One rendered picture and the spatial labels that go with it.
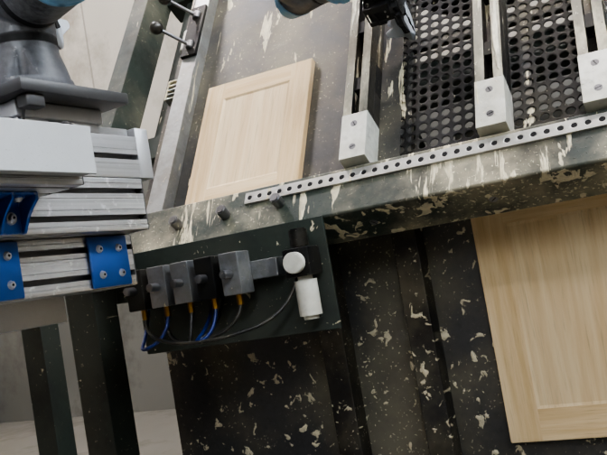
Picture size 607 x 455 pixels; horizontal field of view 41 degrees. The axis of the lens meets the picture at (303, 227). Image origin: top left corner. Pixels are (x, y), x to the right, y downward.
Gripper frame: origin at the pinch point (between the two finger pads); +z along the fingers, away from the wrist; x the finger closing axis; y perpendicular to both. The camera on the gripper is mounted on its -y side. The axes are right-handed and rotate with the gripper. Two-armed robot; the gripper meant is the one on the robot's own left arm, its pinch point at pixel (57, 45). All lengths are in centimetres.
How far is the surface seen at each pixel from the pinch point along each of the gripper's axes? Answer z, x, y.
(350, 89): 34, -66, 9
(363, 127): 40, -71, -2
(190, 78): 22.5, -13.4, 25.8
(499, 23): 32, -100, 19
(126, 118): 26.6, 9.9, 21.0
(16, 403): 225, 359, 160
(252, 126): 36, -36, 10
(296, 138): 41, -50, 5
